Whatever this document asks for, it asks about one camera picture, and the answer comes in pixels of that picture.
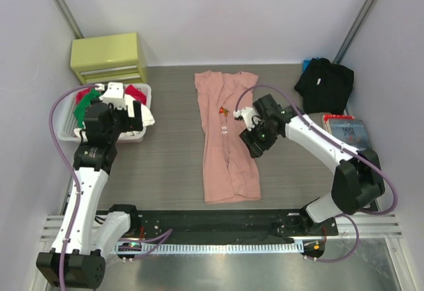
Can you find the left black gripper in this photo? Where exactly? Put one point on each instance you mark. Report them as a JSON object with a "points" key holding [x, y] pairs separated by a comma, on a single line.
{"points": [[131, 124]]}

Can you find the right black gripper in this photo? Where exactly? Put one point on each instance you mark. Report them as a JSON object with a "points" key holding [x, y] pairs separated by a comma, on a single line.
{"points": [[248, 138]]}

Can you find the pink printed t-shirt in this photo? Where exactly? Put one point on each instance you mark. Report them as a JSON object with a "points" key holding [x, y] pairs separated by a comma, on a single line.
{"points": [[229, 173]]}

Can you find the white plastic basket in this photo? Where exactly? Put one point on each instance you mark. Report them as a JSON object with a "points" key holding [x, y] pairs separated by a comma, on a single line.
{"points": [[66, 123]]}

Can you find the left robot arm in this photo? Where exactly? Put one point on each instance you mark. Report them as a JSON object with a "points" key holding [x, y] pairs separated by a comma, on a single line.
{"points": [[77, 258]]}

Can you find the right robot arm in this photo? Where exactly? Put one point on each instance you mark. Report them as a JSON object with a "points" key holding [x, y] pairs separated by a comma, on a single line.
{"points": [[357, 179]]}

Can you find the white t-shirt in basket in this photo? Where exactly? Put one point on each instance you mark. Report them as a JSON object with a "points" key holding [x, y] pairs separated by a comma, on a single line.
{"points": [[147, 115]]}

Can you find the red green garment in basket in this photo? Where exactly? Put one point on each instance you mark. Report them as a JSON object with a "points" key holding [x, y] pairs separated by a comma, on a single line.
{"points": [[139, 92]]}

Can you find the yellow-green drawer box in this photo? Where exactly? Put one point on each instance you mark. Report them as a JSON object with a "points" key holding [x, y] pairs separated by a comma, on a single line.
{"points": [[113, 58]]}

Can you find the black folded t-shirt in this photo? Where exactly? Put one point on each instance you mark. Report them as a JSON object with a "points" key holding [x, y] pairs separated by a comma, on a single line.
{"points": [[325, 87]]}

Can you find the blue folded garment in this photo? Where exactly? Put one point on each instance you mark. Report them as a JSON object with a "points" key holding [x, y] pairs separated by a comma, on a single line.
{"points": [[305, 64]]}

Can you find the dark blue book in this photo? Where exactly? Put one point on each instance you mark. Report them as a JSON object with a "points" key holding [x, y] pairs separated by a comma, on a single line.
{"points": [[349, 131]]}

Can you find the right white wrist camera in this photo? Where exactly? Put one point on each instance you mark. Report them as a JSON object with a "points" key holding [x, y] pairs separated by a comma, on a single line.
{"points": [[246, 115]]}

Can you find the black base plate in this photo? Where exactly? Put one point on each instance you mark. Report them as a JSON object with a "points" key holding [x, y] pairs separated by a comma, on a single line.
{"points": [[229, 227]]}

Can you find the slotted cable duct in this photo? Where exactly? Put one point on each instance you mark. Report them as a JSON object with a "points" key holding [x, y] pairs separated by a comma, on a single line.
{"points": [[127, 249]]}

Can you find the aluminium frame rail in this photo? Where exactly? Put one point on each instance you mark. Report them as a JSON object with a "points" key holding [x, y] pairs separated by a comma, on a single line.
{"points": [[369, 227]]}

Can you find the left aluminium corner post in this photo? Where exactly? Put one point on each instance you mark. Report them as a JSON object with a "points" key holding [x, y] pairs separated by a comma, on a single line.
{"points": [[69, 18]]}

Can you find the aluminium corner post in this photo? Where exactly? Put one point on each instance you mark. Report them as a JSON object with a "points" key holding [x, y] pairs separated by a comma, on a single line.
{"points": [[354, 29], [69, 18]]}

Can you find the right aluminium corner post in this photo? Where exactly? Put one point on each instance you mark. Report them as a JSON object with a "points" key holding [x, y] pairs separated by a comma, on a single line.
{"points": [[354, 29]]}

